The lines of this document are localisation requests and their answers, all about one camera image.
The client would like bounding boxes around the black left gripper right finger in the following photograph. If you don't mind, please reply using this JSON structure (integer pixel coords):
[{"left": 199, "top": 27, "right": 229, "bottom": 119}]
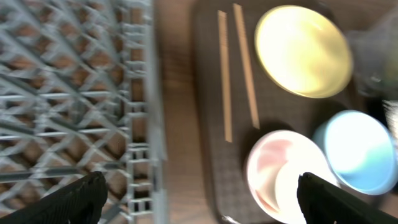
[{"left": 297, "top": 172, "right": 397, "bottom": 224}]

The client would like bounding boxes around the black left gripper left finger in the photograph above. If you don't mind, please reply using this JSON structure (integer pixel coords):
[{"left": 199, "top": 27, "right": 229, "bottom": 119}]
[{"left": 1, "top": 171, "right": 108, "bottom": 224}]

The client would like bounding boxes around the light blue bowl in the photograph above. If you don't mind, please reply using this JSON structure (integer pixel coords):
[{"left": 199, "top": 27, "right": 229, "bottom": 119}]
[{"left": 312, "top": 110, "right": 397, "bottom": 195}]

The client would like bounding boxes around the yellow round plate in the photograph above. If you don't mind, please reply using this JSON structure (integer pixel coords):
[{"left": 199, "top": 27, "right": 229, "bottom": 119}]
[{"left": 254, "top": 5, "right": 353, "bottom": 98}]

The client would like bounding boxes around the wooden chopstick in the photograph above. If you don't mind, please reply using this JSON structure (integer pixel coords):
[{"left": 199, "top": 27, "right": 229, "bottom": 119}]
[
  {"left": 233, "top": 3, "right": 260, "bottom": 129},
  {"left": 218, "top": 10, "right": 233, "bottom": 142}
]

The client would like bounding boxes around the grey dishwasher rack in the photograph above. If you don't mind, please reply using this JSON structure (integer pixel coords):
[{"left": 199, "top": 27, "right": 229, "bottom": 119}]
[{"left": 1, "top": 0, "right": 169, "bottom": 223}]

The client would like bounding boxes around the clear plastic waste bin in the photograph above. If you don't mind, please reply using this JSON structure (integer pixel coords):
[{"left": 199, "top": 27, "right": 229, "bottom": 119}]
[{"left": 346, "top": 7, "right": 397, "bottom": 100}]

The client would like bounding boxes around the dark brown serving tray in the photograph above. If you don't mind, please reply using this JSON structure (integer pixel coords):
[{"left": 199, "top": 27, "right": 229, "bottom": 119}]
[{"left": 192, "top": 0, "right": 387, "bottom": 223}]

